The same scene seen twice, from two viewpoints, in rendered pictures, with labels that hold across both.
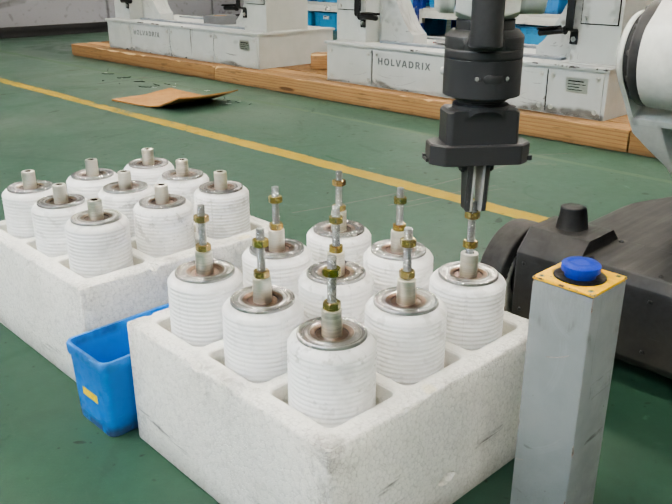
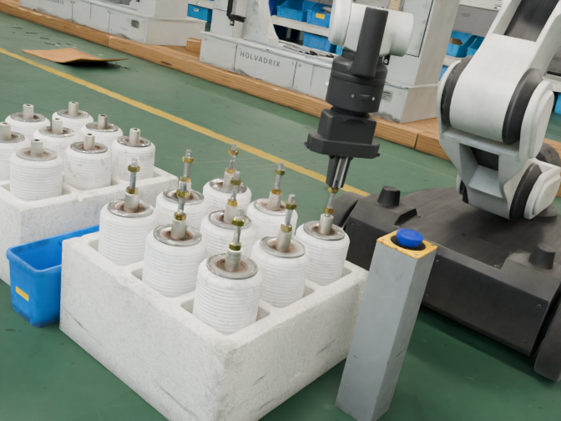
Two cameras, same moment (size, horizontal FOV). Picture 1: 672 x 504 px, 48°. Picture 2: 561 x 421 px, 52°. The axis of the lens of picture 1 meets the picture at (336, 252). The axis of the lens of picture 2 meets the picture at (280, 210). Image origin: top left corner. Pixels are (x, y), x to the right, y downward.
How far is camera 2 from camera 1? 10 cm
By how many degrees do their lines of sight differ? 10
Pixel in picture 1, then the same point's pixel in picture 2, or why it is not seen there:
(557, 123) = not seen: hidden behind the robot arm
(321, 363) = (224, 287)
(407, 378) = (278, 302)
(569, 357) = (395, 297)
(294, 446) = (198, 347)
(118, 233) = (54, 169)
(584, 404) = (400, 331)
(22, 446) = not seen: outside the picture
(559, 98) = not seen: hidden behind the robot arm
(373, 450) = (254, 352)
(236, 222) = (144, 169)
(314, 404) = (214, 317)
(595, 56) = (400, 76)
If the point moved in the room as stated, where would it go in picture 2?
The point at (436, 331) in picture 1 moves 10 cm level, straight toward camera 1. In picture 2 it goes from (302, 271) to (304, 303)
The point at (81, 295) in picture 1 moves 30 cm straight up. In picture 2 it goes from (21, 215) to (22, 48)
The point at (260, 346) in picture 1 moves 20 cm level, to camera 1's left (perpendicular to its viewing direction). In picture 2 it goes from (174, 270) to (35, 257)
